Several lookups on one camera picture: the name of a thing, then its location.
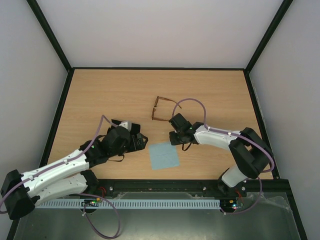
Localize black glasses case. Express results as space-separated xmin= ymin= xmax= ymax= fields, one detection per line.
xmin=111 ymin=119 xmax=141 ymax=135

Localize blue cleaning cloth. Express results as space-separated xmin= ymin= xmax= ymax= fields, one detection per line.
xmin=148 ymin=142 xmax=180 ymax=170

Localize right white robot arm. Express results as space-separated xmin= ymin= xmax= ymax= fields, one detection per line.
xmin=168 ymin=113 xmax=275 ymax=196

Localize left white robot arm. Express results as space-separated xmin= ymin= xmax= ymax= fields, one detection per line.
xmin=0 ymin=126 xmax=148 ymax=220

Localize brown tortoiseshell sunglasses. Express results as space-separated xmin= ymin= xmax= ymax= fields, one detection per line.
xmin=151 ymin=96 xmax=177 ymax=122

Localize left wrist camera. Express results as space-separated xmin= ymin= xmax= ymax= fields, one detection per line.
xmin=119 ymin=120 xmax=132 ymax=132

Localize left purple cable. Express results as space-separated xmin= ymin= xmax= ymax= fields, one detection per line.
xmin=0 ymin=114 xmax=123 ymax=238

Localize black aluminium frame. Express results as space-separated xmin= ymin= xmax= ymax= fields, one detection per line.
xmin=4 ymin=0 xmax=309 ymax=240

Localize white slotted cable duct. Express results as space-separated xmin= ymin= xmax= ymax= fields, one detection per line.
xmin=37 ymin=199 xmax=221 ymax=210

